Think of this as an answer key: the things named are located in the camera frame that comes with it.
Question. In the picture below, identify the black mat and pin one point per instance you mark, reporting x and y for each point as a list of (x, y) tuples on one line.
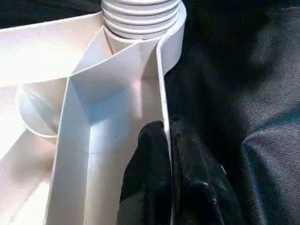
[(243, 93)]

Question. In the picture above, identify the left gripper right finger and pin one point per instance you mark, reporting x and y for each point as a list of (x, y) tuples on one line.
[(197, 183)]

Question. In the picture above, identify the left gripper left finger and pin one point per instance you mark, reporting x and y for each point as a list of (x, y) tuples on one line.
[(147, 178)]

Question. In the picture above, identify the white plastic table leg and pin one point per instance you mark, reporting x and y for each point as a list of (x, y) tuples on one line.
[(140, 18)]

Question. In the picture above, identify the white plastic table top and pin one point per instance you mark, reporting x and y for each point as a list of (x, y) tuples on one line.
[(70, 117)]

